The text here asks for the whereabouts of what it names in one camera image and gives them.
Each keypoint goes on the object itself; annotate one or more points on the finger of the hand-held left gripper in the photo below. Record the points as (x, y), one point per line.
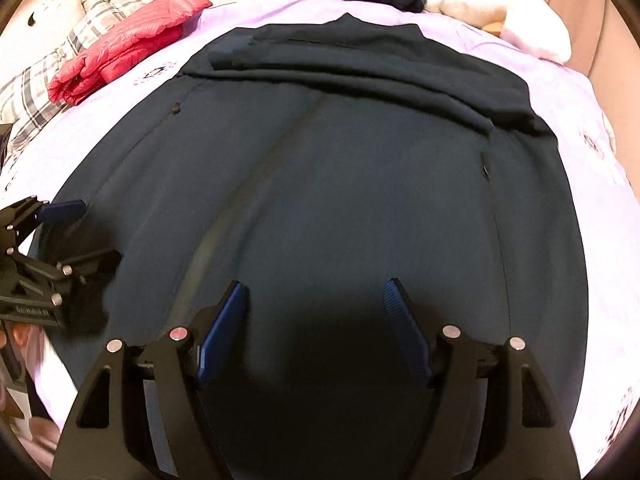
(95, 262)
(62, 211)

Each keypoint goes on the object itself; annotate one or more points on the navy zip jacket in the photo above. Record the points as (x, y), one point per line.
(350, 185)

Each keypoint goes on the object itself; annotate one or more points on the grey plaid pillow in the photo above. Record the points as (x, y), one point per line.
(60, 65)

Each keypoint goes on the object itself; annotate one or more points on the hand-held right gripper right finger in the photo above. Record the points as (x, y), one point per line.
(405, 330)

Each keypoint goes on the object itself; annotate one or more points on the white goose plush toy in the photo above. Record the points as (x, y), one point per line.
(520, 15)

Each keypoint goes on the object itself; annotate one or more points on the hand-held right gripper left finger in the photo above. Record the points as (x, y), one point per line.
(220, 335)

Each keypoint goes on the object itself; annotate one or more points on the red puffer jacket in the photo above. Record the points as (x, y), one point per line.
(130, 40)

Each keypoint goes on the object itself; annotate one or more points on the person's left hand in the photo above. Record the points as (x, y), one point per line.
(21, 340)

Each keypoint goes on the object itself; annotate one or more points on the purple floral blanket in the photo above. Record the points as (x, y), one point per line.
(590, 200)

